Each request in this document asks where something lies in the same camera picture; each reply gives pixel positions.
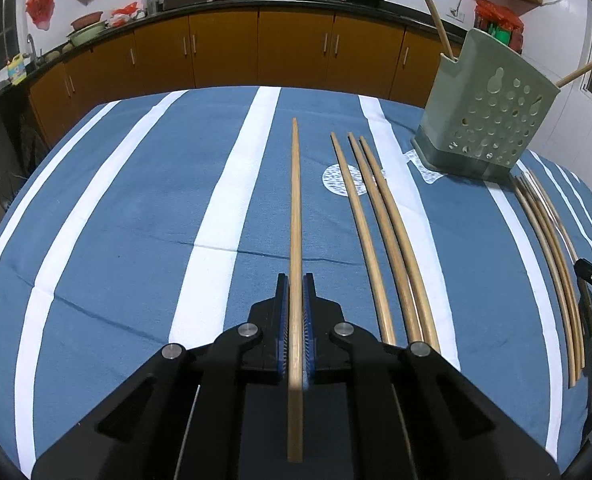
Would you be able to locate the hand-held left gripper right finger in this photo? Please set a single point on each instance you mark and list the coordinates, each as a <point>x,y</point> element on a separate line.
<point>310,330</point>

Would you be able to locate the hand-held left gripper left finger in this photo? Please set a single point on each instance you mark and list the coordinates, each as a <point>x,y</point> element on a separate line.
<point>282,320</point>

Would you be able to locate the wooden chopstick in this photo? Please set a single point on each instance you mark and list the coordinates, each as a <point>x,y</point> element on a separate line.
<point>295,210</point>
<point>388,240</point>
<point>555,216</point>
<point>585,68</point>
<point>566,285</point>
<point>556,285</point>
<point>358,220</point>
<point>428,0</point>
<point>404,240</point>

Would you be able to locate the green perforated chopstick holder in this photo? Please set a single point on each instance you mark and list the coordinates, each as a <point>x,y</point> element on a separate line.
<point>485,110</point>

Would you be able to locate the blue white striped tablecloth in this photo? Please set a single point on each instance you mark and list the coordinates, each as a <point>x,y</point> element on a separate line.
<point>126,210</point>

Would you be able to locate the green packet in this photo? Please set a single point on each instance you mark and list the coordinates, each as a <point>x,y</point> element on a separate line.
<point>501,34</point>

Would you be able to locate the wooden kitchen base cabinets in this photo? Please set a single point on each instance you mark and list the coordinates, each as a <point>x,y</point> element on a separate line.
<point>226,45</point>

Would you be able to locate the red bags on counter corner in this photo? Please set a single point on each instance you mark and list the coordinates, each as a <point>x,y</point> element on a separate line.
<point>498,10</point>

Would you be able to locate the small red bag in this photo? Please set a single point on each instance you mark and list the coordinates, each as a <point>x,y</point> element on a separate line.
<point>126,12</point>

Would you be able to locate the red plastic basin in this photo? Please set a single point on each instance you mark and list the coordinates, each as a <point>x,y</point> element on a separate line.
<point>87,20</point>

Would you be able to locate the yellow dish soap bottle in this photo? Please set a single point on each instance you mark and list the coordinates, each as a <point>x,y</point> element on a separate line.
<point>17,67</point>

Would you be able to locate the metal faucet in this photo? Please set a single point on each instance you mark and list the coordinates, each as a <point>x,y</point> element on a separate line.
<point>32,47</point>

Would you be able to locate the white wall socket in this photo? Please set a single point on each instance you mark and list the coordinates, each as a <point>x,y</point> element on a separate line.
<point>455,13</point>

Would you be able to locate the red plastic bag on wall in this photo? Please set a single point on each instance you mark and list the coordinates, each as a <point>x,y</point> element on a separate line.
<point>41,5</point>

